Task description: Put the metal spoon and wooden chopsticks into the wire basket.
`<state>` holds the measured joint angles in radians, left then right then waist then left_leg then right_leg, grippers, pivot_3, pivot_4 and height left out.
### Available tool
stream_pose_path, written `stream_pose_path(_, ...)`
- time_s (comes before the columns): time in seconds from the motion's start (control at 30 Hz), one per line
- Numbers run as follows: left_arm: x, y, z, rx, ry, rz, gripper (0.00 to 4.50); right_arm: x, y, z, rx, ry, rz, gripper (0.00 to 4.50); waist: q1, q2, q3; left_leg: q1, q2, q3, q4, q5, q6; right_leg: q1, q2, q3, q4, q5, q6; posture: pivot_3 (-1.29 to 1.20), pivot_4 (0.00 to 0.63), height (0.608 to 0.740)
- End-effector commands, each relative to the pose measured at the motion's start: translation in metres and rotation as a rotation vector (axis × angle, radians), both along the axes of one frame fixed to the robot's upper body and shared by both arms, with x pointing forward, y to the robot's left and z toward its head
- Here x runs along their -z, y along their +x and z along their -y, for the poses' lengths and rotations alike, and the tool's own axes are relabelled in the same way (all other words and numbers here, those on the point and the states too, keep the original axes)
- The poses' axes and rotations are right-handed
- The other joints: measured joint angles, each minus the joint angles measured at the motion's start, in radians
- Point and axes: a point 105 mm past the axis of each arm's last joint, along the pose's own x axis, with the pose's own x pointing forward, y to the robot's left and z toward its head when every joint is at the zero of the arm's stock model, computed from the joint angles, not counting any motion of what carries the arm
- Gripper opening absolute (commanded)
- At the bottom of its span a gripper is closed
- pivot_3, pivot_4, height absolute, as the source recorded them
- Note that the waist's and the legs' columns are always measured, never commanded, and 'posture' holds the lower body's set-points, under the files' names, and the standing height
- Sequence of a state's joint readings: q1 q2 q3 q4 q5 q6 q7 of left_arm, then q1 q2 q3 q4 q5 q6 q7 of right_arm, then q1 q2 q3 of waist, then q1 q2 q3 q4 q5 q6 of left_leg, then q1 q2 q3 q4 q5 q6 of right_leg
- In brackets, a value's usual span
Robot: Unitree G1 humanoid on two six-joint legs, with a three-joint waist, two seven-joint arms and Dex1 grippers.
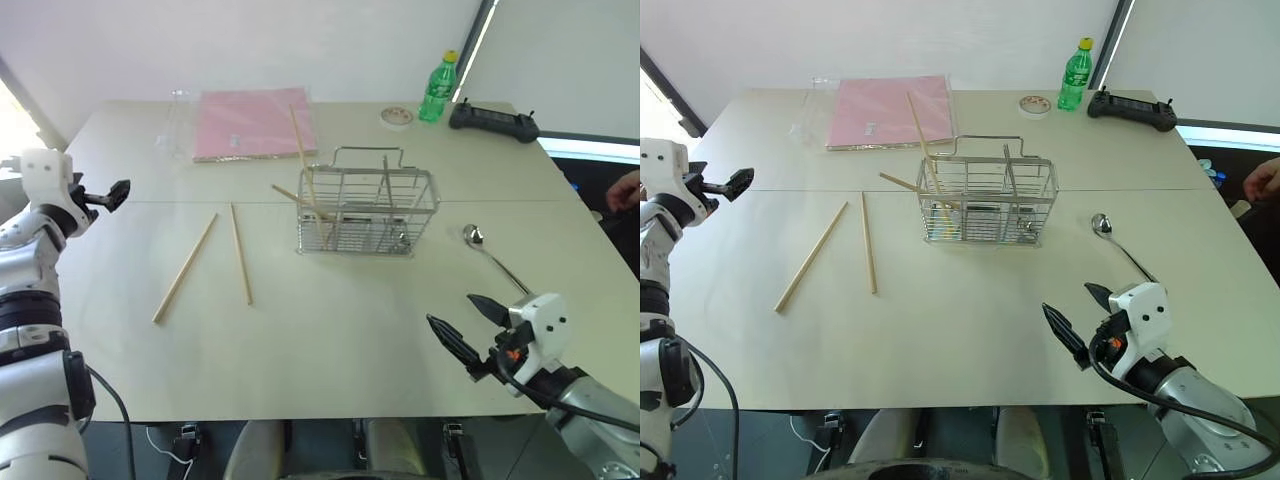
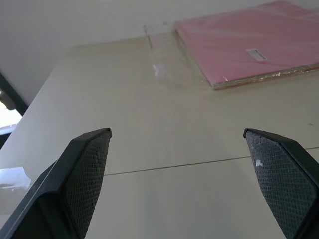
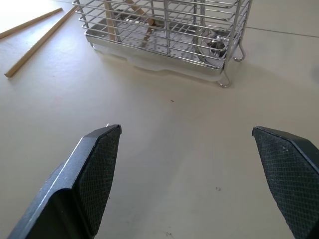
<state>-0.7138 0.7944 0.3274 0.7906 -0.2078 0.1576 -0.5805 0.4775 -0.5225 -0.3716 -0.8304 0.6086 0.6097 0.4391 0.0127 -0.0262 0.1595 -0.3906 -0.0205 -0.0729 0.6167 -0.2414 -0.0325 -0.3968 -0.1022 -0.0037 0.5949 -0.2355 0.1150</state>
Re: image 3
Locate stainless steel spoon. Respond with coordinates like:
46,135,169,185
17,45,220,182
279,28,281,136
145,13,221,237
195,0,229,66

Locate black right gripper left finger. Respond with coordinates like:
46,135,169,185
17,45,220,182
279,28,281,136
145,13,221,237
6,124,123,239

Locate wooden chopstick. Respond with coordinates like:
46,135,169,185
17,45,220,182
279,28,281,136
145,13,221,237
126,0,157,42
4,5,80,79
0,7,63,40
104,0,118,42

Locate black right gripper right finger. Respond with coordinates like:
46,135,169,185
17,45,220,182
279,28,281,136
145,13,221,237
251,126,319,239

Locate chrome wire cutlery rack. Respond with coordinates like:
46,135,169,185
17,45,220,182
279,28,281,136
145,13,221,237
72,0,253,88

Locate white plastic drip tray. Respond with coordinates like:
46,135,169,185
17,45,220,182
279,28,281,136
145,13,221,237
92,43,225,83

